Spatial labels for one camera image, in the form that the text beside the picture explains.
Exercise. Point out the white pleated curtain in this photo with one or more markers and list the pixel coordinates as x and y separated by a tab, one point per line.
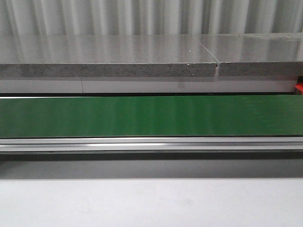
149	17

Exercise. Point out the green conveyor belt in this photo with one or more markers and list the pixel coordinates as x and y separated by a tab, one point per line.
117	116

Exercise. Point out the aluminium conveyor frame rail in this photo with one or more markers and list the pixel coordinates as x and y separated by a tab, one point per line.
194	147

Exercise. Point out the grey stone countertop slab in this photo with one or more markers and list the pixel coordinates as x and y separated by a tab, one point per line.
179	56

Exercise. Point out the red orange plastic object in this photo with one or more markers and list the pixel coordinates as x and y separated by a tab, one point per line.
299	86

